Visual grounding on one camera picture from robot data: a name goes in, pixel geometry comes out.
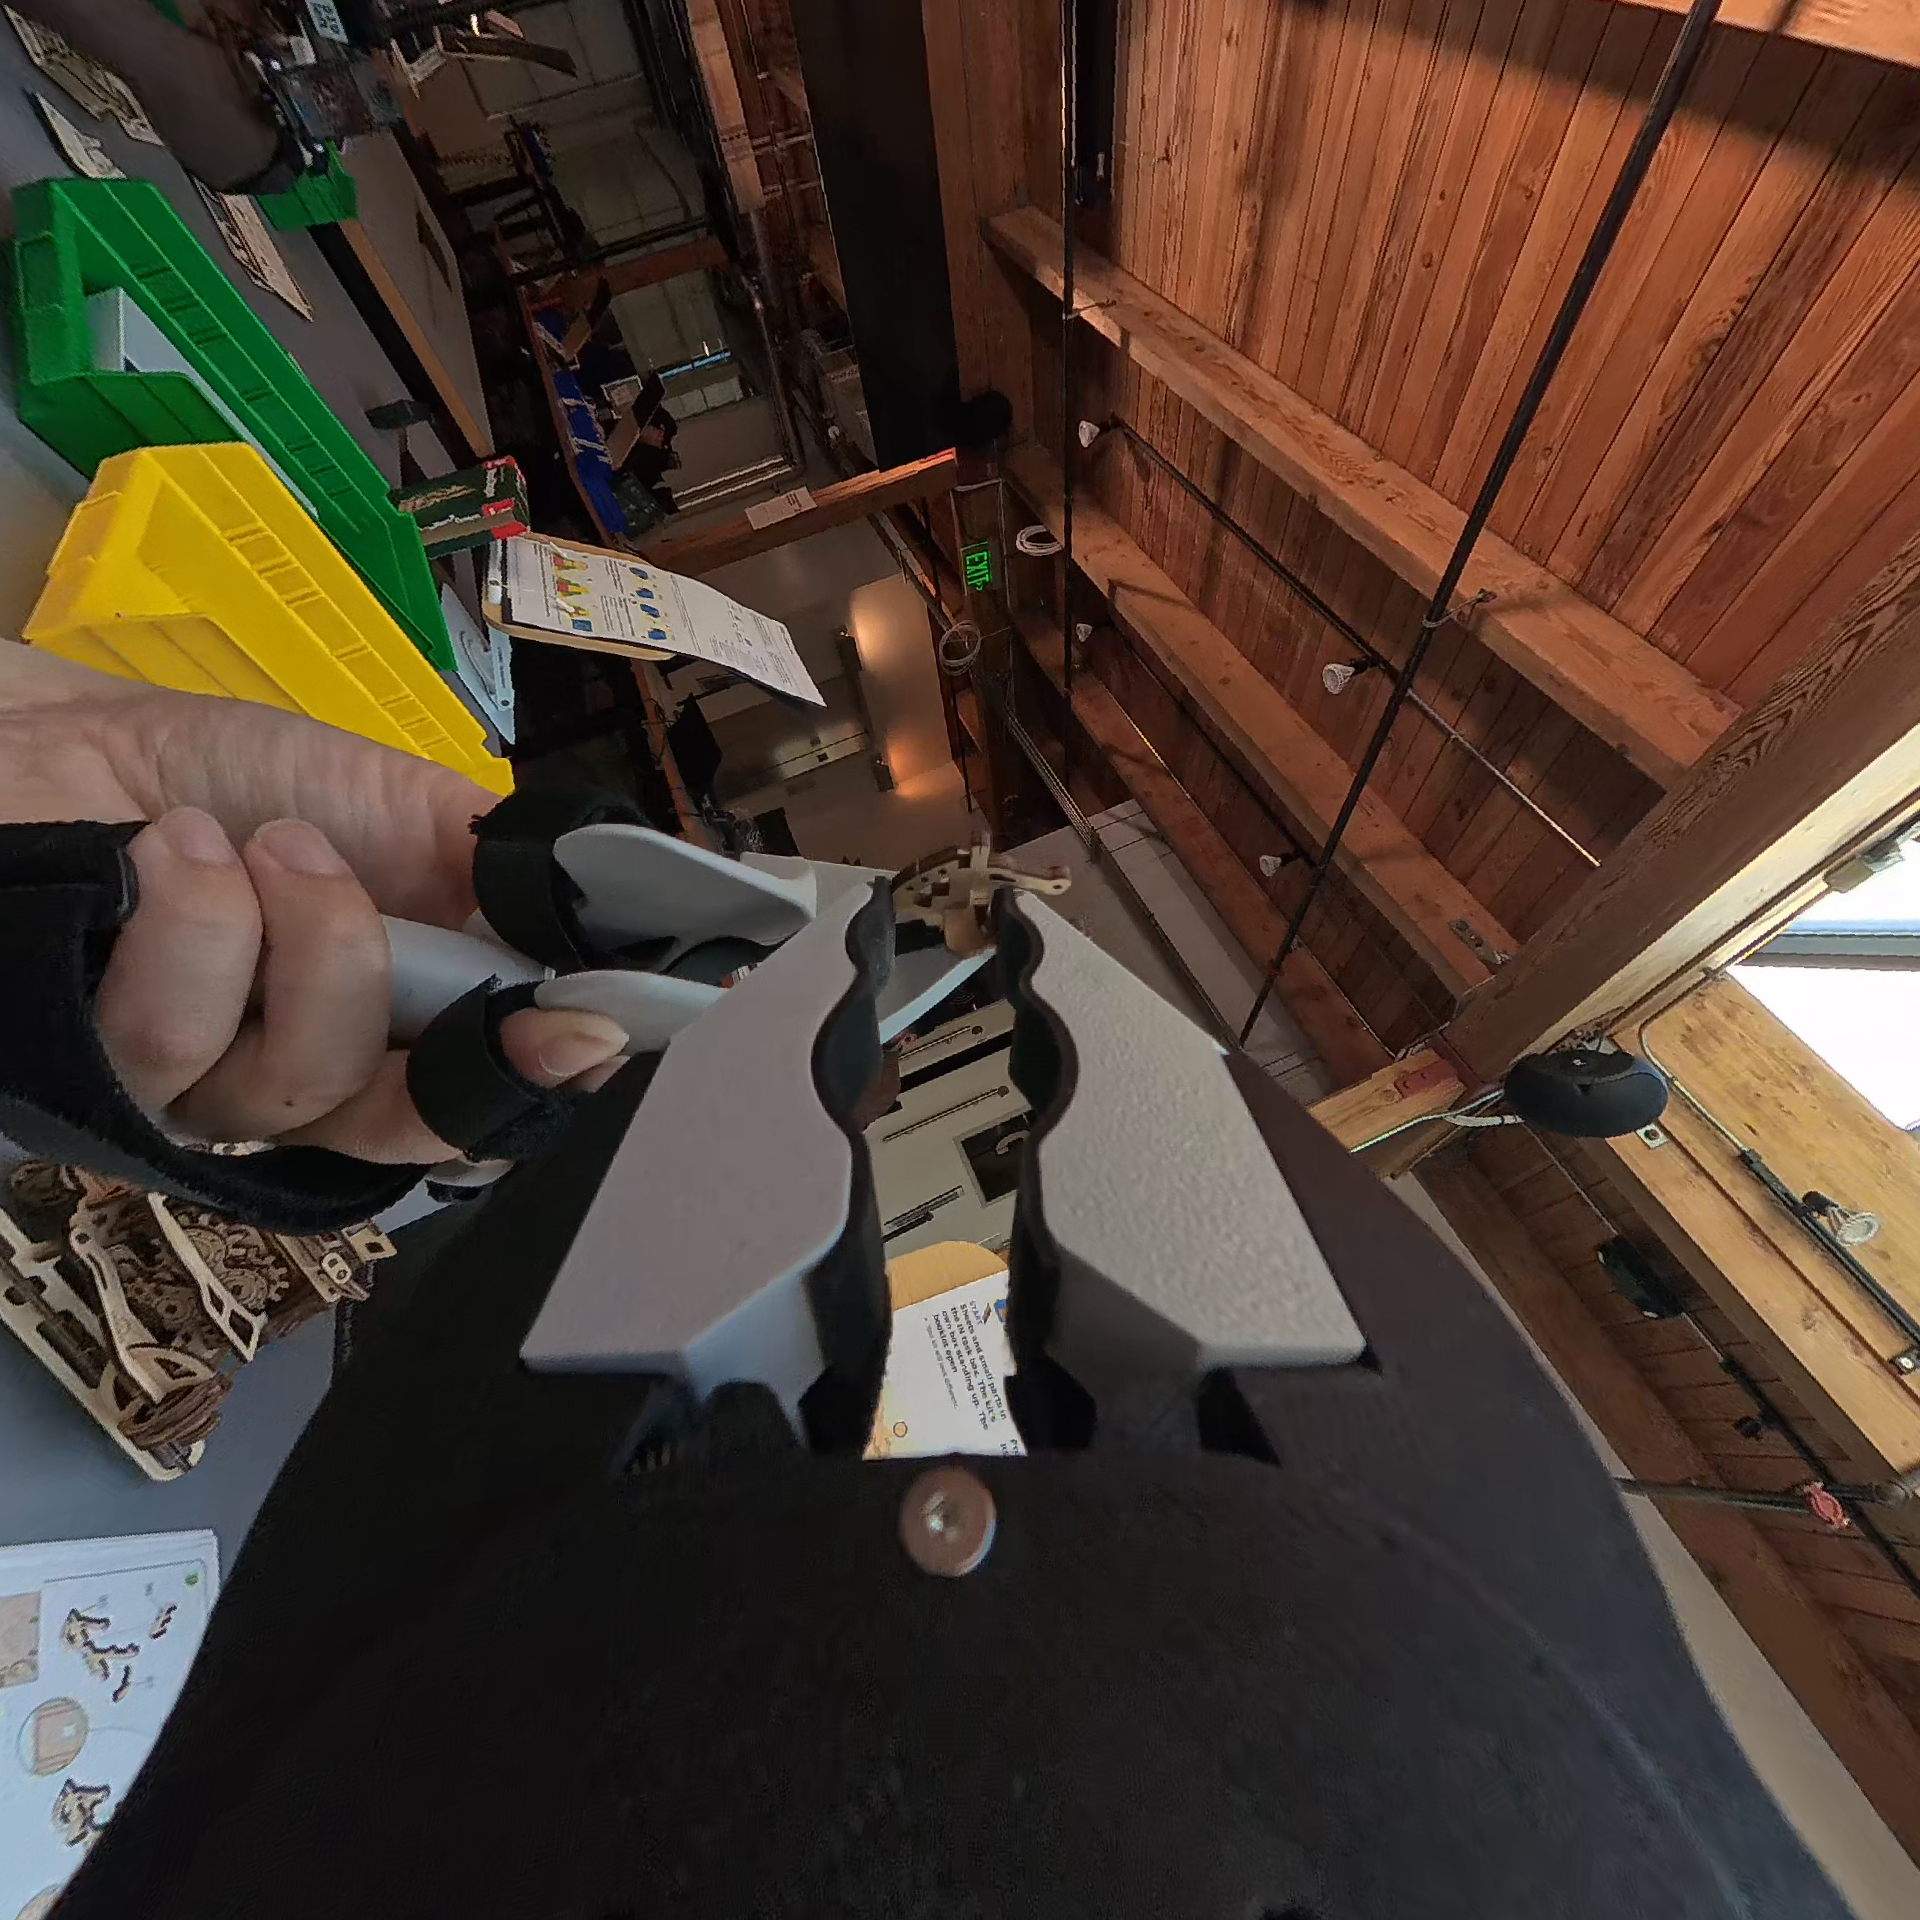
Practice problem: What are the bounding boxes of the yellow plastic bin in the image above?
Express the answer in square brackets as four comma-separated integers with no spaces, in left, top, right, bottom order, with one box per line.
[23,442,514,797]

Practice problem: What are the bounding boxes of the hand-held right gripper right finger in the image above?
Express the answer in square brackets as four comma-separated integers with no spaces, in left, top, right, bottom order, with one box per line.
[987,887,1378,1456]

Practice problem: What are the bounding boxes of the wooden clipboard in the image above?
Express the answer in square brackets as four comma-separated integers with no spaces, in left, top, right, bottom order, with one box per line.
[482,539,681,664]

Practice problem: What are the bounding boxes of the black dome speaker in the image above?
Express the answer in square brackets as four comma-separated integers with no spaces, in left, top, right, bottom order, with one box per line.
[1500,1048,1672,1136]

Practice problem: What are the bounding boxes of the dark model kit box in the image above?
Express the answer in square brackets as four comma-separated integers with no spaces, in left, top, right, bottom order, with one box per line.
[394,458,531,561]

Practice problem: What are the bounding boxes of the small wooden model part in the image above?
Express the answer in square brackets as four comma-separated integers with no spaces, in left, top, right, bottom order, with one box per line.
[887,840,1074,953]

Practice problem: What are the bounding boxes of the printed instruction sheet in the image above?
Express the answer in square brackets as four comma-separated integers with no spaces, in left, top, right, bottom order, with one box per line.
[497,537,827,712]
[884,1275,1032,1461]

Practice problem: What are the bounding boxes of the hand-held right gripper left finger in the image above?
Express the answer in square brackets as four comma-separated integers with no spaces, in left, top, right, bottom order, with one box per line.
[517,883,903,1456]

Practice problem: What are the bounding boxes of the green plastic bin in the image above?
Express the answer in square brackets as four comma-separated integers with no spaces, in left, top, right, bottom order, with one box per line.
[7,176,460,669]

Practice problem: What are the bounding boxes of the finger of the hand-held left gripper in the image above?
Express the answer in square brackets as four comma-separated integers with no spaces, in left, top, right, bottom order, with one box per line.
[879,945,1004,1048]

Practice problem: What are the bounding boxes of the another person's forearm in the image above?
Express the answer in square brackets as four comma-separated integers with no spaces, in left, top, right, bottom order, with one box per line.
[60,0,319,196]

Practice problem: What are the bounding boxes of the person's left hand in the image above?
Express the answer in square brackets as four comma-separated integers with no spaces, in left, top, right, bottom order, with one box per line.
[0,645,634,1164]

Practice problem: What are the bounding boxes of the wooden parts sheet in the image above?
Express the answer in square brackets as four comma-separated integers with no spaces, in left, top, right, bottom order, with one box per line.
[29,93,128,184]
[195,180,319,324]
[0,17,161,146]

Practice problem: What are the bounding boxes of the small green bin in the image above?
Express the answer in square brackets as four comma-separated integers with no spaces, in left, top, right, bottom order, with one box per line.
[256,143,361,234]

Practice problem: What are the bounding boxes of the assembled wooden model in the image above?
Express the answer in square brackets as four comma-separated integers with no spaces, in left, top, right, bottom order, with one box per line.
[0,1155,401,1484]

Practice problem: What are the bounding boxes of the open instruction booklet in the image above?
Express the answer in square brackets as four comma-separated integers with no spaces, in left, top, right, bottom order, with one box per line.
[0,1529,224,1920]

